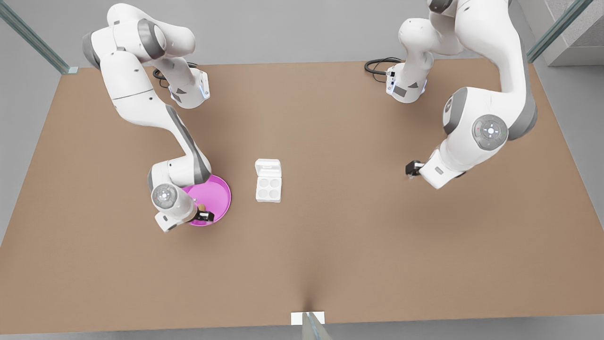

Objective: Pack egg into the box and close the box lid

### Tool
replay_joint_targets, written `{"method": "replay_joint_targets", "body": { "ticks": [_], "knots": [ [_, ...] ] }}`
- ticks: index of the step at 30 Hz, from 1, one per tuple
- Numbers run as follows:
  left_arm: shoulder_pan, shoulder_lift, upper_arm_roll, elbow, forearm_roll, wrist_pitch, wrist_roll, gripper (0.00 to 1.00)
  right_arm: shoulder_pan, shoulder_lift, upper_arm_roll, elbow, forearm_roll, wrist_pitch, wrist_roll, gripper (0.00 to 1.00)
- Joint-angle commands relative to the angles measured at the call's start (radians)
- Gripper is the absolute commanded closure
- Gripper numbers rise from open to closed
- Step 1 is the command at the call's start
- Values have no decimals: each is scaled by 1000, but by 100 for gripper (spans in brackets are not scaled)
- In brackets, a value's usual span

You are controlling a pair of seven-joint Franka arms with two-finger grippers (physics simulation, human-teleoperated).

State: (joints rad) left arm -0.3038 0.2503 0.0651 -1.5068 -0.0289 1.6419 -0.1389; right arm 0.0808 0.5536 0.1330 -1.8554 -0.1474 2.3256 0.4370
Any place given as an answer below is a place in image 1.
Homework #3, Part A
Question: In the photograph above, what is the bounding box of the white egg box base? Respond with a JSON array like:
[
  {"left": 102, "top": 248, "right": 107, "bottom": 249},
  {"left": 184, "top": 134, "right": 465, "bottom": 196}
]
[{"left": 255, "top": 177, "right": 282, "bottom": 204}]

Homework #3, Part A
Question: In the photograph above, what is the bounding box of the white egg box lid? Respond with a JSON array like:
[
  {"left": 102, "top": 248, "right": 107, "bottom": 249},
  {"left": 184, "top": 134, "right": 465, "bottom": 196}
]
[{"left": 255, "top": 159, "right": 282, "bottom": 179}]

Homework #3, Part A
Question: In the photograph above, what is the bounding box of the magenta round plate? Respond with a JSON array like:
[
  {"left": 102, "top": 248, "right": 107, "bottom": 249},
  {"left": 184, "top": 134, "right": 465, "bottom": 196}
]
[{"left": 182, "top": 174, "right": 232, "bottom": 227}]

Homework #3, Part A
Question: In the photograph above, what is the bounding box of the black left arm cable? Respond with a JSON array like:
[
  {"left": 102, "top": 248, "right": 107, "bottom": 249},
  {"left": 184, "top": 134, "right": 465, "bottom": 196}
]
[{"left": 364, "top": 57, "right": 403, "bottom": 84}]

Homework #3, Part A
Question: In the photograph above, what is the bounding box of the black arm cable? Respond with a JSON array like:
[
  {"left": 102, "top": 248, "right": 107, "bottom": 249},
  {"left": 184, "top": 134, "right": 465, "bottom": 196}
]
[
  {"left": 152, "top": 62, "right": 199, "bottom": 88},
  {"left": 364, "top": 57, "right": 403, "bottom": 84}
]

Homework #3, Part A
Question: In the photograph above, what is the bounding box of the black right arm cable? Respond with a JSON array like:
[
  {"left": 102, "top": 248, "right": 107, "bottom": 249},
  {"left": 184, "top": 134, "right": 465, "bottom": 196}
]
[{"left": 152, "top": 62, "right": 199, "bottom": 88}]

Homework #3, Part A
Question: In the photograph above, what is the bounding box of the silver frame post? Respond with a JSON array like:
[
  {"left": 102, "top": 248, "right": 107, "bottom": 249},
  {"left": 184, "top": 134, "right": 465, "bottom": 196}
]
[
  {"left": 0, "top": 2, "right": 79, "bottom": 75},
  {"left": 291, "top": 312, "right": 332, "bottom": 340},
  {"left": 527, "top": 0, "right": 594, "bottom": 63}
]

